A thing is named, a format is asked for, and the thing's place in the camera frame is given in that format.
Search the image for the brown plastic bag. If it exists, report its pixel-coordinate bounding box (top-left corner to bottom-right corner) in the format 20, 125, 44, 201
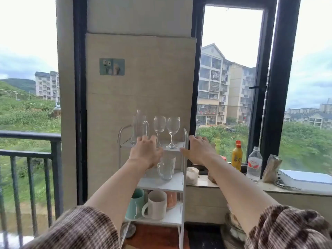
261, 154, 283, 183

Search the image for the stack of glass bowls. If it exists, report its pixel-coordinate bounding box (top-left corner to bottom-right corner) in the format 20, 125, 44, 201
220, 204, 250, 249

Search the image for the white apartment building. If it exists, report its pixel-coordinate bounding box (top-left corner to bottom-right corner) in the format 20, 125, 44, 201
34, 71, 61, 102

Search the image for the white ceramic mug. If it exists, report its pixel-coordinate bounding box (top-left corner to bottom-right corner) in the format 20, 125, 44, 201
141, 190, 168, 221

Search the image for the person's right forearm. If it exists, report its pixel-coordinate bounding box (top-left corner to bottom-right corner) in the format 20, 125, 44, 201
201, 154, 280, 235

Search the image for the black metal balcony railing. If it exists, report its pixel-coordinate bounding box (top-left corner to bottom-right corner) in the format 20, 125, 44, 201
0, 130, 63, 249

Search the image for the person's left hand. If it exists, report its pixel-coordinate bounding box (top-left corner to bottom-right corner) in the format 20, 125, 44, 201
129, 135, 164, 169

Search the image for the black sink counter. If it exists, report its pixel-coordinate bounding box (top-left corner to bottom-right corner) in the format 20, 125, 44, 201
188, 224, 226, 249

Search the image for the person's left forearm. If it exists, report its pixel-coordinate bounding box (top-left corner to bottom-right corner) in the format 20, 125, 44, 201
84, 158, 154, 232

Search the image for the clear glass handled mug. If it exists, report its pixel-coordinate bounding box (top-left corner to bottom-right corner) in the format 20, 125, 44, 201
131, 110, 150, 146

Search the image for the orange ceramic mug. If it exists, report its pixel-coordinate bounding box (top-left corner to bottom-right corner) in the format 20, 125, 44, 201
166, 192, 178, 209

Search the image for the small white container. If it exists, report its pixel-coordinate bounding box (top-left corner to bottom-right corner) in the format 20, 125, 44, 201
186, 167, 200, 185

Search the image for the beige apartment building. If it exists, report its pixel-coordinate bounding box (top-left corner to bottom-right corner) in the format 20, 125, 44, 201
196, 43, 257, 127

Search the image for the reddish wooden table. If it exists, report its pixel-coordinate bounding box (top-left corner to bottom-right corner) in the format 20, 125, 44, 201
122, 223, 190, 249

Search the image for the person's right hand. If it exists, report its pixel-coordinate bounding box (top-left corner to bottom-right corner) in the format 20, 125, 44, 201
180, 135, 221, 169

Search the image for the teal ceramic mug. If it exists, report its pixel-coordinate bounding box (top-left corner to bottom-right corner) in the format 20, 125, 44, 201
125, 188, 146, 220

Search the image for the white metal shelf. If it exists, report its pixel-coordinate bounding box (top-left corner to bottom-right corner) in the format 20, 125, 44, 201
117, 123, 189, 249

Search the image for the person's right plaid sleeve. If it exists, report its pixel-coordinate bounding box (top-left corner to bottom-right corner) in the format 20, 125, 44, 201
243, 204, 332, 249

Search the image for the person's left plaid sleeve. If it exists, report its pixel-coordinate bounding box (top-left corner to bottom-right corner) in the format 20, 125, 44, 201
22, 204, 122, 249

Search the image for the white flat box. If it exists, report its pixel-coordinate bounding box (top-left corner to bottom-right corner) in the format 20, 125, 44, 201
278, 169, 332, 193

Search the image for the black window frame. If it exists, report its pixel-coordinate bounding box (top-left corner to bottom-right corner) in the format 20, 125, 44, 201
190, 0, 302, 177

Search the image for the teal adhesive wall hook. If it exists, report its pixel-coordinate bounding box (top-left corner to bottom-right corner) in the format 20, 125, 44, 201
99, 58, 126, 76

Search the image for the plastic jar with red lid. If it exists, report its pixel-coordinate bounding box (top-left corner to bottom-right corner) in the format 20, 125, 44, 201
207, 155, 228, 185

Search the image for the clear wine glass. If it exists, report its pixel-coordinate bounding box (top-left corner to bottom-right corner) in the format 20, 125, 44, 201
166, 117, 181, 150
153, 116, 167, 148

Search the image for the yellow bottle with orange cap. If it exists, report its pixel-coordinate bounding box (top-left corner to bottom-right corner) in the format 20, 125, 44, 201
231, 140, 244, 172

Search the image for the person's plaid sleeve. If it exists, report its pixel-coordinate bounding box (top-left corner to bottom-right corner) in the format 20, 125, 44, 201
22, 204, 122, 249
243, 204, 332, 249

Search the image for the clear plastic water bottle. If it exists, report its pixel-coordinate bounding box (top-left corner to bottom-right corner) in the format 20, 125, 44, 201
246, 146, 263, 182

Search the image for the black door frame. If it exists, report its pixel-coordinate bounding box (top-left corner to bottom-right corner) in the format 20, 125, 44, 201
73, 0, 88, 206

